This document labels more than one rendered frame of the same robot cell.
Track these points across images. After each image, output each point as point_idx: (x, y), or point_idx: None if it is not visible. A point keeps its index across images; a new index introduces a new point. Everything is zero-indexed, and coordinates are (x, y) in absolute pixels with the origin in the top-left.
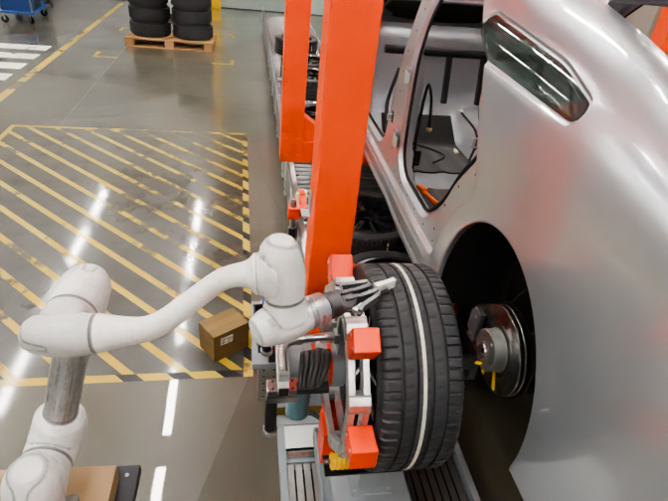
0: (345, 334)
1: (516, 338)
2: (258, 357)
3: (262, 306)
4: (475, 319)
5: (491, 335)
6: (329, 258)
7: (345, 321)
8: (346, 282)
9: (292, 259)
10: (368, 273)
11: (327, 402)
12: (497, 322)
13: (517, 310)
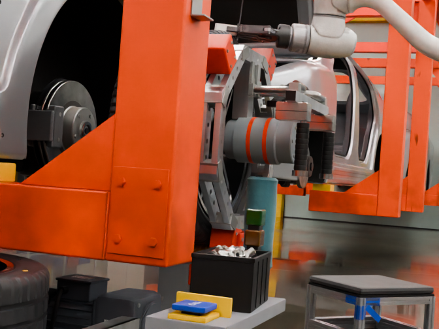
0: (268, 66)
1: (87, 94)
2: (269, 299)
3: (344, 29)
4: (60, 118)
5: (86, 108)
6: (230, 42)
7: (265, 58)
8: (260, 25)
9: None
10: (222, 31)
11: (236, 215)
12: (66, 102)
13: (61, 80)
